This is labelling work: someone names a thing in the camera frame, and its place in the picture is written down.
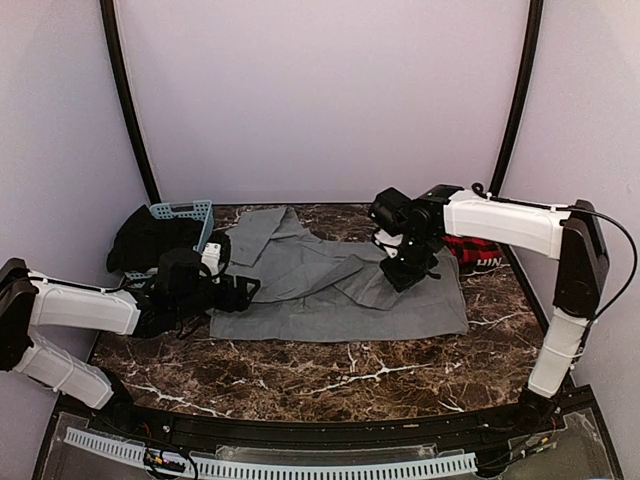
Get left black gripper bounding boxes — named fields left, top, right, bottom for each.
left=172, top=272, right=260, bottom=322

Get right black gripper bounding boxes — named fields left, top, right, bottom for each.
left=379, top=231, right=438, bottom=292

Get red black plaid shirt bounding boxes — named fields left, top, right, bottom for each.
left=444, top=236, right=503, bottom=273

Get grey long sleeve shirt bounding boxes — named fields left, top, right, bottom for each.
left=210, top=207, right=469, bottom=343

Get light blue plastic basket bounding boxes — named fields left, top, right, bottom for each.
left=106, top=200, right=214, bottom=279

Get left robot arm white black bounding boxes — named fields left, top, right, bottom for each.
left=1, top=257, right=261, bottom=436

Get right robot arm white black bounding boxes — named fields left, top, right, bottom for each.
left=369, top=184, right=609, bottom=434

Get black garment in basket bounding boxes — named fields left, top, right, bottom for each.
left=106, top=205, right=203, bottom=273

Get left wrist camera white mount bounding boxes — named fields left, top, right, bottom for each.
left=157, top=242, right=234, bottom=291

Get black curved front rail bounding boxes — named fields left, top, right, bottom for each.
left=76, top=404, right=552, bottom=451

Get white slotted cable duct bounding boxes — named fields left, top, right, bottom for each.
left=64, top=427, right=479, bottom=479

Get black right corner post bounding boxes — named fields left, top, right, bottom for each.
left=489, top=0, right=544, bottom=195

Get black corner post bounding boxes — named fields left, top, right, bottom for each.
left=489, top=0, right=544, bottom=195
left=99, top=0, right=161, bottom=204

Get black left corner post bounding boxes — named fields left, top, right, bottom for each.
left=99, top=0, right=161, bottom=204

